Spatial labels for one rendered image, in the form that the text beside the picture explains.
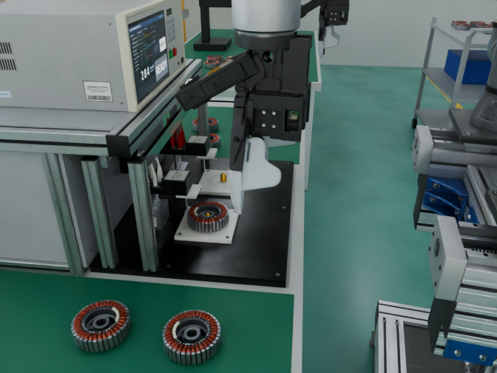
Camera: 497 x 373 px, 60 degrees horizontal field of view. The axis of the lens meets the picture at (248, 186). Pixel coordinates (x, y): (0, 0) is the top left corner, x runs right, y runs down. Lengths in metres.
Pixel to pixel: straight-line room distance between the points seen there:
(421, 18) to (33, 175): 5.92
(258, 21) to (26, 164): 0.68
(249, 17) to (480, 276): 0.56
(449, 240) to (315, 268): 1.51
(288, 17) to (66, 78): 0.66
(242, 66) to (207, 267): 0.64
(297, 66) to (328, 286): 1.77
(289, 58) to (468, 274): 0.49
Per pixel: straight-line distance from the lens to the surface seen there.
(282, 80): 0.50
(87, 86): 1.03
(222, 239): 1.12
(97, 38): 1.00
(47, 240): 1.12
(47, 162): 0.99
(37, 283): 1.15
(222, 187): 1.35
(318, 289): 2.17
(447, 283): 0.82
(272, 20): 0.48
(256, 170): 0.51
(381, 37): 6.46
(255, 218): 1.22
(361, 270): 2.32
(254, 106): 0.50
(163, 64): 1.19
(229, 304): 0.99
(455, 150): 1.25
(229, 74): 0.51
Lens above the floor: 1.43
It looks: 29 degrees down
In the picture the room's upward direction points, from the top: straight up
